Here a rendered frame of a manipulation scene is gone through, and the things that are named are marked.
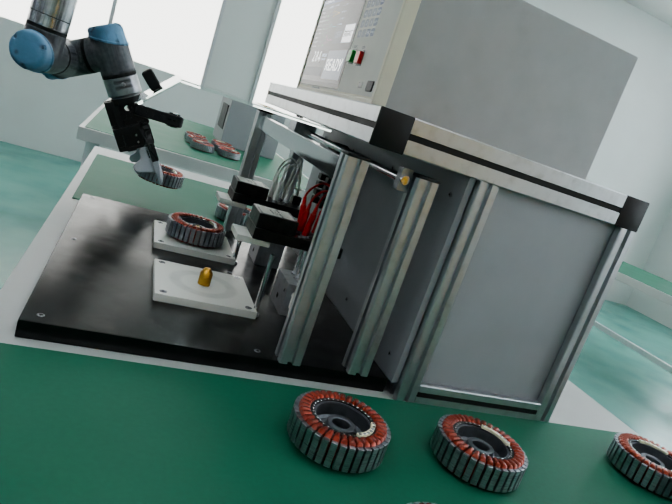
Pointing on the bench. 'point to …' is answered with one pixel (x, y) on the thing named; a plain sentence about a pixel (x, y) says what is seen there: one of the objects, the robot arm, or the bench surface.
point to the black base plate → (46, 326)
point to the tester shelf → (460, 154)
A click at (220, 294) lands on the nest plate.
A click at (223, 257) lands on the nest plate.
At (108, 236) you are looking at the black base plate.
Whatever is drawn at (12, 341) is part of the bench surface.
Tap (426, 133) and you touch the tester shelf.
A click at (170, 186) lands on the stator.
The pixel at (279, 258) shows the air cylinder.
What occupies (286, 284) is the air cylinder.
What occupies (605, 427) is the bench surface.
